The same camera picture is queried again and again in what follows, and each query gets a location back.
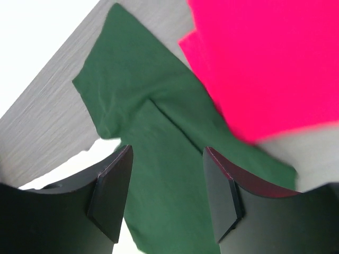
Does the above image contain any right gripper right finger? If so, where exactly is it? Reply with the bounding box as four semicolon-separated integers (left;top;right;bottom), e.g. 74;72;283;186
203;147;338;253

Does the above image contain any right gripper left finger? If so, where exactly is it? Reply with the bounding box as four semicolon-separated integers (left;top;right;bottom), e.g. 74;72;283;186
1;145;133;253

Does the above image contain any white and green t shirt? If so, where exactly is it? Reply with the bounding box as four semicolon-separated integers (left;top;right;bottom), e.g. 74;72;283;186
73;4;296;253

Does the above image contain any folded magenta t shirt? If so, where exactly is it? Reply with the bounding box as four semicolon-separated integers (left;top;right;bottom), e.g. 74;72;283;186
179;1;338;143

